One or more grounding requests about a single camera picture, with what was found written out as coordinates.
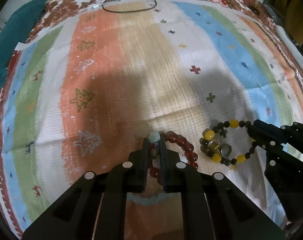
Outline dark red bead bracelet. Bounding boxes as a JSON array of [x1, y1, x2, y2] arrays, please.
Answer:
[[149, 130, 200, 181]]

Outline silver ring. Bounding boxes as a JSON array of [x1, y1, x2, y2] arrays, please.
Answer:
[[220, 143, 233, 158]]

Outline pastel multicolour bead bracelet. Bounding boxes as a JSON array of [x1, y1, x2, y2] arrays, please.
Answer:
[[148, 132, 162, 160]]

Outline yellow and black bead bracelet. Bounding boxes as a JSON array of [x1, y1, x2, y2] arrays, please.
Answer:
[[199, 119, 258, 166]]

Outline striped colourful cloth mat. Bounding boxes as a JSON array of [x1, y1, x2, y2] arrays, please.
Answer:
[[0, 0, 303, 239]]

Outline small black object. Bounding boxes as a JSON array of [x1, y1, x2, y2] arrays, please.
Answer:
[[249, 6, 260, 15]]

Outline teal quilted blanket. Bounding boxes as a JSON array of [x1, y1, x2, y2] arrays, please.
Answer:
[[0, 0, 52, 88]]

